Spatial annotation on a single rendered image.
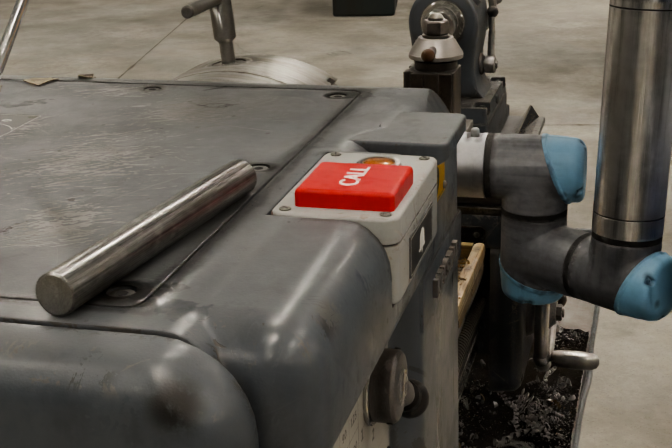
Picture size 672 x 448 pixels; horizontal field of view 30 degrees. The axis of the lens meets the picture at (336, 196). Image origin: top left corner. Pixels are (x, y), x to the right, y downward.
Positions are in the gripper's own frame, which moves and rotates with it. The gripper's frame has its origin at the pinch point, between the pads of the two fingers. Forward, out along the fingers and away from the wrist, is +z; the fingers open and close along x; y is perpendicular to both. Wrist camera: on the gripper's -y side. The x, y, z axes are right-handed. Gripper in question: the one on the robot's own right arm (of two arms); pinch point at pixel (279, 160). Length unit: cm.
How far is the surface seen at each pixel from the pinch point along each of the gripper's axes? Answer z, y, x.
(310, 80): -10.3, -20.7, 14.4
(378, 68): 118, 548, -108
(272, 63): -6.1, -19.6, 15.8
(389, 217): -29, -70, 18
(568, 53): 16, 605, -108
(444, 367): -27.1, -40.9, -5.1
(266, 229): -23, -72, 18
